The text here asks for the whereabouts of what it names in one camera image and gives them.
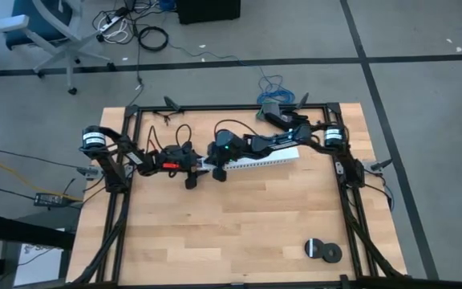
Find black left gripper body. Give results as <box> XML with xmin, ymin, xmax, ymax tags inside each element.
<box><xmin>157</xmin><ymin>154</ymin><xmax>199</xmax><ymax>174</ymax></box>

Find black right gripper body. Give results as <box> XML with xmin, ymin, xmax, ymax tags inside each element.
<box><xmin>207</xmin><ymin>144</ymin><xmax>253</xmax><ymax>168</ymax></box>

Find white raceway cover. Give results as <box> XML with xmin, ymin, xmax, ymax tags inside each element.
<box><xmin>201</xmin><ymin>146</ymin><xmax>301</xmax><ymax>166</ymax></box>

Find clear safety glasses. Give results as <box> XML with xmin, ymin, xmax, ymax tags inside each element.
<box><xmin>152</xmin><ymin>108</ymin><xmax>184</xmax><ymax>127</ymax></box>

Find grey green-edged glove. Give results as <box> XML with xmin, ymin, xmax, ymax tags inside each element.
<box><xmin>256</xmin><ymin>102</ymin><xmax>282</xmax><ymax>120</ymax></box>

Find black work glove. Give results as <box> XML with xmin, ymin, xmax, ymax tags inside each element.
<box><xmin>263</xmin><ymin>111</ymin><xmax>310</xmax><ymax>132</ymax></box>

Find black tape roll white label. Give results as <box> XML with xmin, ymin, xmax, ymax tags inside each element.
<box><xmin>304</xmin><ymin>238</ymin><xmax>326</xmax><ymax>259</ymax></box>

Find black power adapter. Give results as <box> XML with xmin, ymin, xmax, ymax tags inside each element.
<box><xmin>33</xmin><ymin>192</ymin><xmax>71</xmax><ymax>209</ymax></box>

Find black box case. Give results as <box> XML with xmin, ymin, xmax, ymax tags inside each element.
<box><xmin>174</xmin><ymin>0</ymin><xmax>242</xmax><ymax>26</ymax></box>

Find white power strip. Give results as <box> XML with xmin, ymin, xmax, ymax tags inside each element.
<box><xmin>97</xmin><ymin>10</ymin><xmax>131</xmax><ymax>34</ymax></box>

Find white-grey office chair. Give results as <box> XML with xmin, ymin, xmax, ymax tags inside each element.
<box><xmin>0</xmin><ymin>0</ymin><xmax>118</xmax><ymax>96</ymax></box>

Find white printed box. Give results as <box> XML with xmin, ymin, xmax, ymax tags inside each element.
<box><xmin>13</xmin><ymin>239</ymin><xmax>67</xmax><ymax>287</ymax></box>

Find black desk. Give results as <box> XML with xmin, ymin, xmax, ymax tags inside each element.
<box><xmin>0</xmin><ymin>211</ymin><xmax>76</xmax><ymax>289</ymax></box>

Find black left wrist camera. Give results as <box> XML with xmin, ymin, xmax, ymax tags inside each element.
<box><xmin>173</xmin><ymin>140</ymin><xmax>195</xmax><ymax>157</ymax></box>

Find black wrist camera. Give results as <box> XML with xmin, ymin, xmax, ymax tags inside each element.
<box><xmin>214</xmin><ymin>128</ymin><xmax>241</xmax><ymax>149</ymax></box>
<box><xmin>173</xmin><ymin>140</ymin><xmax>195</xmax><ymax>157</ymax></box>

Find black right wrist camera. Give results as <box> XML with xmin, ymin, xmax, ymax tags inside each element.
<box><xmin>214</xmin><ymin>128</ymin><xmax>241</xmax><ymax>149</ymax></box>

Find blue floor cable coil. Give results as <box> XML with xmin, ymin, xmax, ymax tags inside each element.
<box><xmin>256</xmin><ymin>74</ymin><xmax>296</xmax><ymax>106</ymax></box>

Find black cable sleeve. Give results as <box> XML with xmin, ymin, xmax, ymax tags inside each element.
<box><xmin>342</xmin><ymin>188</ymin><xmax>411</xmax><ymax>279</ymax></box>
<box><xmin>68</xmin><ymin>188</ymin><xmax>132</xmax><ymax>287</ymax></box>

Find long black floor cable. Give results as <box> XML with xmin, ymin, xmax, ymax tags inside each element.
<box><xmin>126</xmin><ymin>0</ymin><xmax>148</xmax><ymax>108</ymax></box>

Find black floor cable coil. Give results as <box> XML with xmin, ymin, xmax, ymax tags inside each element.
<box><xmin>137</xmin><ymin>26</ymin><xmax>171</xmax><ymax>52</ymax></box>

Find white floor cable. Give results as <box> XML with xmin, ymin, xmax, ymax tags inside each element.
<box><xmin>101</xmin><ymin>18</ymin><xmax>131</xmax><ymax>44</ymax></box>

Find yellow floor cable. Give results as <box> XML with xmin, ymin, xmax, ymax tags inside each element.
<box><xmin>0</xmin><ymin>160</ymin><xmax>84</xmax><ymax>202</ymax></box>

